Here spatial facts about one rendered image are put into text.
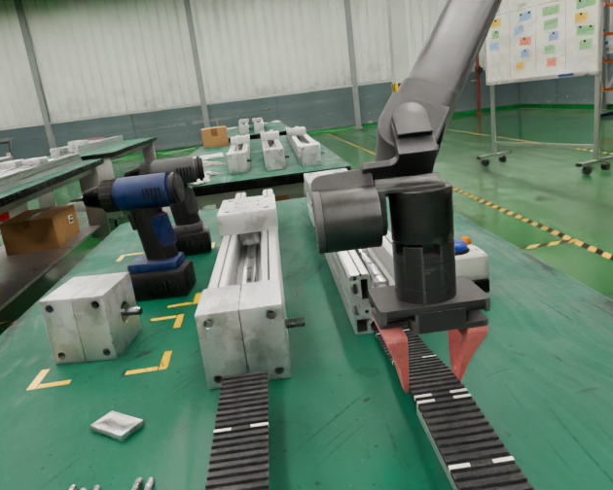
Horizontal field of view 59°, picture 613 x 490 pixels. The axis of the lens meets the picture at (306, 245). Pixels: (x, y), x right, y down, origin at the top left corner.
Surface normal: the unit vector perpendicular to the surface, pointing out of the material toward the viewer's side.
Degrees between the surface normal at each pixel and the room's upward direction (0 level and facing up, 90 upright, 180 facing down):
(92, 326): 90
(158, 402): 0
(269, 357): 90
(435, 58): 41
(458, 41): 47
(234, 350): 90
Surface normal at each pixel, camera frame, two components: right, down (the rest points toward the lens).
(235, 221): 0.07, 0.26
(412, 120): -0.05, -0.49
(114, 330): 0.99, -0.10
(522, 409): -0.12, -0.96
